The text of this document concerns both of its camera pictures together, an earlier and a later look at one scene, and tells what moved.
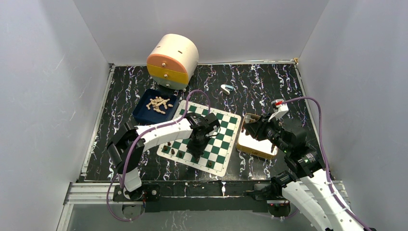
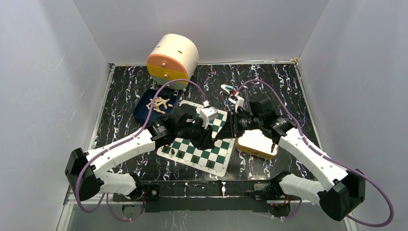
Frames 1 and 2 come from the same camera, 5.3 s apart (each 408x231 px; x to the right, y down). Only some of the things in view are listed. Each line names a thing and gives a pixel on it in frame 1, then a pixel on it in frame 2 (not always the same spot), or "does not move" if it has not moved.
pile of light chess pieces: x=156 y=102 does not move
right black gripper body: x=269 y=130 → x=241 y=123
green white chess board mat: x=216 y=159 does not move
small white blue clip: x=226 y=88 does not move
